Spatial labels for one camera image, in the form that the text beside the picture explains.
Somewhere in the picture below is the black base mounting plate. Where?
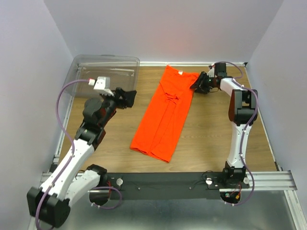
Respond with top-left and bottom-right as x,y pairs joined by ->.
99,171 -> 250,200

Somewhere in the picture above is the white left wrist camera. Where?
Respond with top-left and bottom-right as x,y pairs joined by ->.
88,76 -> 114,96

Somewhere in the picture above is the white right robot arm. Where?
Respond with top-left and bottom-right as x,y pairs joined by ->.
190,62 -> 258,189

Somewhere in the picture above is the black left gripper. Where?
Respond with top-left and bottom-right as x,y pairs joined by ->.
100,87 -> 137,128

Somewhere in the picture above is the orange t shirt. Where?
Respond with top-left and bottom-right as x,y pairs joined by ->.
130,66 -> 199,162

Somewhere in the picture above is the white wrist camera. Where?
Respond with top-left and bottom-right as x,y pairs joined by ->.
88,76 -> 114,96
207,64 -> 215,78

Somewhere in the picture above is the clear plastic bin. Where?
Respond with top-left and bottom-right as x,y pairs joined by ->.
64,55 -> 140,91

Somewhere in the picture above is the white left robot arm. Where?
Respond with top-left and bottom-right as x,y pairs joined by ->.
26,88 -> 137,230

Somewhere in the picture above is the aluminium frame rail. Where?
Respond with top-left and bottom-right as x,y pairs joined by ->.
247,170 -> 298,191

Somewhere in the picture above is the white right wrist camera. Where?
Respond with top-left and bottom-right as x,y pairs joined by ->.
207,64 -> 215,78

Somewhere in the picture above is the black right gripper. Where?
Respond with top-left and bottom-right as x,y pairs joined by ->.
189,72 -> 214,95

